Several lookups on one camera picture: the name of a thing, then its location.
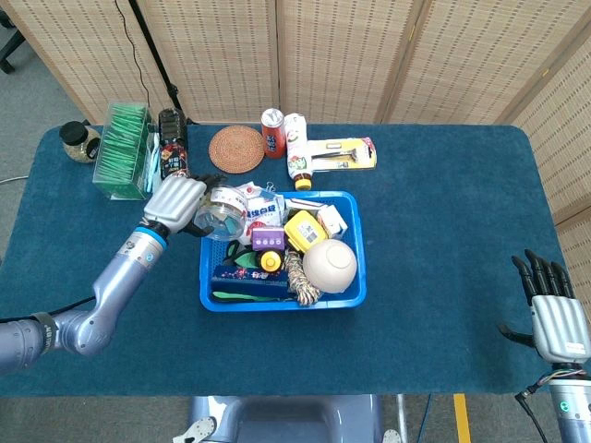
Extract blue plastic basket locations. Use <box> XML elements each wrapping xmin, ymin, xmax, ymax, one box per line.
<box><xmin>199</xmin><ymin>190</ymin><xmax>368</xmax><ymax>313</ymax></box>

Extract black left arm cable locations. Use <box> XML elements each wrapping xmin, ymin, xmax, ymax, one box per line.
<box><xmin>0</xmin><ymin>297</ymin><xmax>96</xmax><ymax>324</ymax></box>

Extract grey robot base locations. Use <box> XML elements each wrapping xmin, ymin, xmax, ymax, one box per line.
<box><xmin>173</xmin><ymin>394</ymin><xmax>403</xmax><ymax>443</ymax></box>

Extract clear box of green tea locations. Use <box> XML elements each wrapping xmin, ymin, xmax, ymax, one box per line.
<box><xmin>91</xmin><ymin>102</ymin><xmax>156</xmax><ymax>202</ymax></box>

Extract cream ribbed bowl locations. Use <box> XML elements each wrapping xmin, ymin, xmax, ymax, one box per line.
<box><xmin>302</xmin><ymin>238</ymin><xmax>358</xmax><ymax>294</ymax></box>

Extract glass jar black lid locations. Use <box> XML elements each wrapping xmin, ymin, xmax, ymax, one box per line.
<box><xmin>58</xmin><ymin>120</ymin><xmax>102</xmax><ymax>164</ymax></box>

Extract yellow razor blister pack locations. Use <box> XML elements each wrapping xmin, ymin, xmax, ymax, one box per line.
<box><xmin>307</xmin><ymin>137</ymin><xmax>380</xmax><ymax>173</ymax></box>

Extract dark snack bottle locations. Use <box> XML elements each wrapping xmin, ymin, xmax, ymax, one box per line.
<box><xmin>157</xmin><ymin>108</ymin><xmax>190</xmax><ymax>181</ymax></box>

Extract clear jar of binder clips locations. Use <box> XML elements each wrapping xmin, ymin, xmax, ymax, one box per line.
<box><xmin>193</xmin><ymin>184</ymin><xmax>250</xmax><ymax>242</ymax></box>

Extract purple small box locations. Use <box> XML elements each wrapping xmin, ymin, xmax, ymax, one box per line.
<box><xmin>251</xmin><ymin>225</ymin><xmax>286</xmax><ymax>251</ymax></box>

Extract red drink can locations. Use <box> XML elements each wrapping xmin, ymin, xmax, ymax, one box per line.
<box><xmin>260</xmin><ymin>108</ymin><xmax>283</xmax><ymax>161</ymax></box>

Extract white sugar bag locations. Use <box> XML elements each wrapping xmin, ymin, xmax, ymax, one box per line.
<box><xmin>235</xmin><ymin>181</ymin><xmax>287</xmax><ymax>245</ymax></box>

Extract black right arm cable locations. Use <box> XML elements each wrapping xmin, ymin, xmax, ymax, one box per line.
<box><xmin>515</xmin><ymin>386</ymin><xmax>553</xmax><ymax>443</ymax></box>

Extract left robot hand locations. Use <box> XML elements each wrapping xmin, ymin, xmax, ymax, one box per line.
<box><xmin>142</xmin><ymin>173</ymin><xmax>230</xmax><ymax>236</ymax></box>

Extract black stand pole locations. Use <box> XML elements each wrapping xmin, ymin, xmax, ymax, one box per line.
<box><xmin>128</xmin><ymin>0</ymin><xmax>198</xmax><ymax>126</ymax></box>

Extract white drink bottle yellow cap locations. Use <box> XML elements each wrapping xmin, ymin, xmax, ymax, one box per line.
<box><xmin>283</xmin><ymin>113</ymin><xmax>315</xmax><ymax>191</ymax></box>

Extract black furniture piece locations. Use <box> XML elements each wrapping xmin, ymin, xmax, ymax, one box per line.
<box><xmin>0</xmin><ymin>8</ymin><xmax>27</xmax><ymax>75</ymax></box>

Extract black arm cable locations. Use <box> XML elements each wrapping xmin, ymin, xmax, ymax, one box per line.
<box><xmin>515</xmin><ymin>386</ymin><xmax>553</xmax><ymax>443</ymax></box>
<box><xmin>0</xmin><ymin>297</ymin><xmax>96</xmax><ymax>324</ymax></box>

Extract small white carton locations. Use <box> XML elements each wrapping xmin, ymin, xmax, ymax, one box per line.
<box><xmin>316</xmin><ymin>204</ymin><xmax>348</xmax><ymax>239</ymax></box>

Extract round woven coaster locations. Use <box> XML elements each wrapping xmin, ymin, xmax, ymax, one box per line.
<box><xmin>208</xmin><ymin>126</ymin><xmax>267</xmax><ymax>174</ymax></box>

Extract bamboo folding screen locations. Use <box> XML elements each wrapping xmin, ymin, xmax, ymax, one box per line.
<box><xmin>4</xmin><ymin>0</ymin><xmax>591</xmax><ymax>287</ymax></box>

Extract yellow plastic case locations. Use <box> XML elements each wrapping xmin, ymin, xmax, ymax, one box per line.
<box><xmin>283</xmin><ymin>210</ymin><xmax>328</xmax><ymax>253</ymax></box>

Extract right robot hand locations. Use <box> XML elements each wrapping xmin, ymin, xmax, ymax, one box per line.
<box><xmin>497</xmin><ymin>248</ymin><xmax>591</xmax><ymax>365</ymax></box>

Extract honey bear bottle yellow cap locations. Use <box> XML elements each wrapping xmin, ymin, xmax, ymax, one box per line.
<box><xmin>258</xmin><ymin>248</ymin><xmax>283</xmax><ymax>273</ymax></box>

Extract long dark blue box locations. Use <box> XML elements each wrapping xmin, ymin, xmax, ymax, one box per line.
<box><xmin>211</xmin><ymin>265</ymin><xmax>290</xmax><ymax>300</ymax></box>

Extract thin black hanging cable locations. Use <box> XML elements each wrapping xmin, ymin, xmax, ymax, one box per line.
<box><xmin>114</xmin><ymin>0</ymin><xmax>153</xmax><ymax>105</ymax></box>

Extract light blue plastic item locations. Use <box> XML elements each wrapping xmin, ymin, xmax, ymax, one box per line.
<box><xmin>145</xmin><ymin>133</ymin><xmax>163</xmax><ymax>194</ymax></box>

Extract striped twine ball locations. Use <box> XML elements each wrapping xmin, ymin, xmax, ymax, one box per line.
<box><xmin>282</xmin><ymin>251</ymin><xmax>322</xmax><ymax>306</ymax></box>

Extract flat green black pad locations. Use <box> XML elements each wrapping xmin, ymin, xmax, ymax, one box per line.
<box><xmin>211</xmin><ymin>289</ymin><xmax>296</xmax><ymax>305</ymax></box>

